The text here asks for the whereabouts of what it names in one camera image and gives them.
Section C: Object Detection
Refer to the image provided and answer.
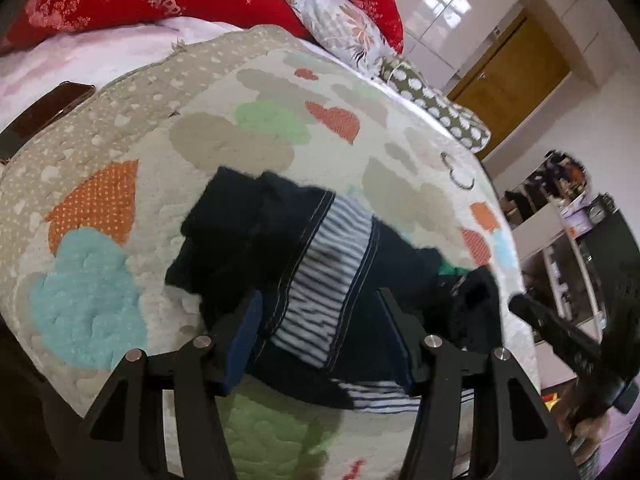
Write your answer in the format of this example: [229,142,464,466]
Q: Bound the dark navy striped pants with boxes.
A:
[165,167,502,414]

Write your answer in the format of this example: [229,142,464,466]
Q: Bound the black cabinet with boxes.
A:
[578,204,639,334]

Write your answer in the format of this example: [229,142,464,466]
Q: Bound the white shelf unit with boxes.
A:
[500,150,605,340]

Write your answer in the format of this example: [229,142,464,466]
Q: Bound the heart patterned quilt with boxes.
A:
[1,26,523,479]

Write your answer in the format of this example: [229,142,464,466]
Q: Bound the olive white dotted bolster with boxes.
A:
[380,55,491,153]

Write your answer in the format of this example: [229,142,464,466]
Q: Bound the brown wooden door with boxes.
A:
[448,11,570,159]

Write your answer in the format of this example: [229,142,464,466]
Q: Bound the black smartphone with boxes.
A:
[1,81,96,165]

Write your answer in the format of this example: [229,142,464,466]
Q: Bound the white glossy wardrobe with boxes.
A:
[249,0,551,94]

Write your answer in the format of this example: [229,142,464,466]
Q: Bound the floral grey pillow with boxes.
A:
[285,0,393,78]

